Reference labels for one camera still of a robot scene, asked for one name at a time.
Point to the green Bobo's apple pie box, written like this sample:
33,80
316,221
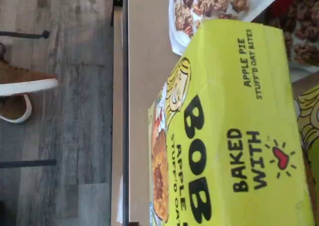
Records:
249,111
310,126

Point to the black metal shelf rack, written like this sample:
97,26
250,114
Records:
125,111

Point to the red label granola bag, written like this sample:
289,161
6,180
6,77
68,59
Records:
211,2
304,36

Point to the brown shoe white sole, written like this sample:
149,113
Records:
15,109
25,79

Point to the black stand leg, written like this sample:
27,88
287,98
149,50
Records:
25,34
27,163

